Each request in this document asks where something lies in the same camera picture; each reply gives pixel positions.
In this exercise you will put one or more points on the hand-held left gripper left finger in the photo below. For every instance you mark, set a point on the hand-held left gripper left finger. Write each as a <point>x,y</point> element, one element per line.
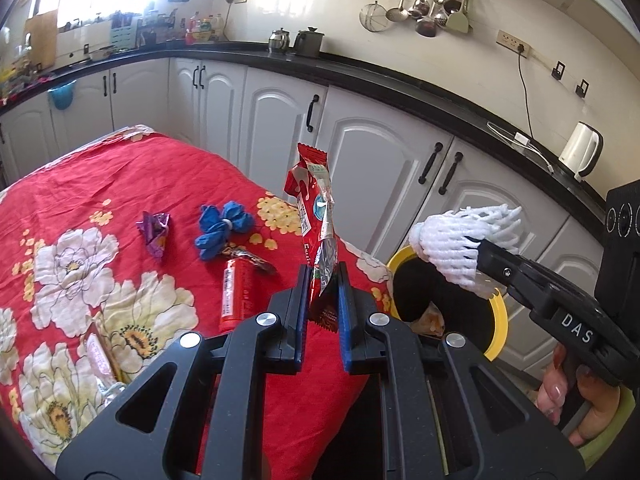
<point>301,325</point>

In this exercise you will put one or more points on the yellow-rimmed black bin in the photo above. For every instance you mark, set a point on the yellow-rimmed black bin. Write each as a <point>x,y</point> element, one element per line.
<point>500,320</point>

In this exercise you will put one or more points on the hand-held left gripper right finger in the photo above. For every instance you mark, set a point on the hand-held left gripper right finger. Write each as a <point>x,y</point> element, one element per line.
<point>344,330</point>

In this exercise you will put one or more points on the white lower cabinets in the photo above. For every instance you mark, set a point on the white lower cabinets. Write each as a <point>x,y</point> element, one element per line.
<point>360,145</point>

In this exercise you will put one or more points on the wooden cutting board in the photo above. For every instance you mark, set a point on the wooden cutting board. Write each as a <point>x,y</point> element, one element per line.
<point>41,40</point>

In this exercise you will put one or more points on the person's right hand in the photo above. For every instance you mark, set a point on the person's right hand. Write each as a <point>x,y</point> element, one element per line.
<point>552,390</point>

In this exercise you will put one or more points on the dark lidded pot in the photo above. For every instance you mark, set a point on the dark lidded pot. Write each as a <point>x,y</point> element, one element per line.
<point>307,42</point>

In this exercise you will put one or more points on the row of condiment bottles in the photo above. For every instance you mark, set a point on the row of condiment bottles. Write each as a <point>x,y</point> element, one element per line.
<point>205,30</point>

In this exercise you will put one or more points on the clear plastic scrap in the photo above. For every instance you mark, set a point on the clear plastic scrap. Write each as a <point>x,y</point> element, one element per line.
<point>114,394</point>

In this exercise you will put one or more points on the pale spatula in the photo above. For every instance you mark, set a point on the pale spatula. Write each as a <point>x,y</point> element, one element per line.
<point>457,22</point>

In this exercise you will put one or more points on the white foam fruit net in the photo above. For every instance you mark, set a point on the white foam fruit net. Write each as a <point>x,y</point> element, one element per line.
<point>450,245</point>

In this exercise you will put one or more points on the pink packet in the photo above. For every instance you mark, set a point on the pink packet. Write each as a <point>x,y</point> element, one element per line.
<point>99,360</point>

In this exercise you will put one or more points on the person's right forearm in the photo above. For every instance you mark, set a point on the person's right forearm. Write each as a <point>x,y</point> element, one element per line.
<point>620,420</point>

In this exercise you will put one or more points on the black wall hook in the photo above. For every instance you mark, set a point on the black wall hook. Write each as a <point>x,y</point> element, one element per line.
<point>558,71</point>
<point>582,89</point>

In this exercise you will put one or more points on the steel teapot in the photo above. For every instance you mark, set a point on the steel teapot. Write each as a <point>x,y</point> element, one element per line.
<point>279,41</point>

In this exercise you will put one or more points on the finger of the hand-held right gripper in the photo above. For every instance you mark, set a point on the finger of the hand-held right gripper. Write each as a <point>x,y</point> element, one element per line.
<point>520,275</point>

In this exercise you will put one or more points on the white electric kettle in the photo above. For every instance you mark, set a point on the white electric kettle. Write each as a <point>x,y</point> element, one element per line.
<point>577,147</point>

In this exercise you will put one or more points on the beige power strip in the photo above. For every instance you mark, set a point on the beige power strip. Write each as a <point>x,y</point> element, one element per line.
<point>514,42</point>

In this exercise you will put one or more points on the blue glove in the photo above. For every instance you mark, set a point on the blue glove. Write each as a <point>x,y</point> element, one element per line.
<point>220,230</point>

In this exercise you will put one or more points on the purple snack wrapper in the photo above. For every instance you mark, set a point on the purple snack wrapper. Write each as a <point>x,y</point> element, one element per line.
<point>156,232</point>

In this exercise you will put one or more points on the red snack wrapper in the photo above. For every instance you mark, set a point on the red snack wrapper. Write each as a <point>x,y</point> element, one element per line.
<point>315,210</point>

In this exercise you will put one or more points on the orange-red snack packet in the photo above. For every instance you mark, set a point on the orange-red snack packet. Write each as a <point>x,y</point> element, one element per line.
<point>236,295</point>

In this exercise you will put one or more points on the red floral blanket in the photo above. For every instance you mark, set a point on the red floral blanket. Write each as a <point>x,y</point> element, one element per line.
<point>75,185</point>

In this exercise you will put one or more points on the wooden stick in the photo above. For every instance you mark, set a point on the wooden stick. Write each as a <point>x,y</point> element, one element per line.
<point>111,355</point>

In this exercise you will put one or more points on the large dark ladle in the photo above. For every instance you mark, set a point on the large dark ladle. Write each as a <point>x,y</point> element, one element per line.
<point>427,27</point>

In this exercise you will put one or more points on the teal countertop rack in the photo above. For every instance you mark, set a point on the teal countertop rack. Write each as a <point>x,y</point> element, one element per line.
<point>123,37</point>

